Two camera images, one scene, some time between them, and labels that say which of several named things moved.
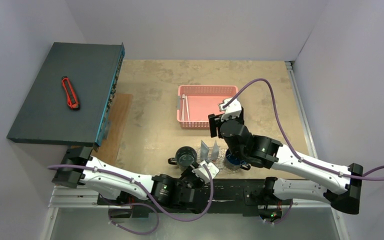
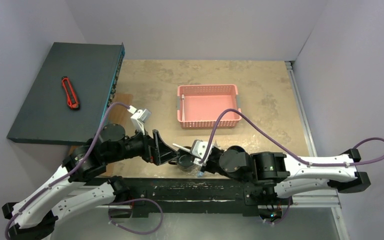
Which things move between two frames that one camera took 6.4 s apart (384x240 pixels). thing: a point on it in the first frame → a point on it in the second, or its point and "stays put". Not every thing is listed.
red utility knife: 73,102 stays put
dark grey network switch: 70,102 stays put
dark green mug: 184,156 stays put
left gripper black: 189,172 → 156,148
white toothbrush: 183,107 → 182,148
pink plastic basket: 203,100 stays put
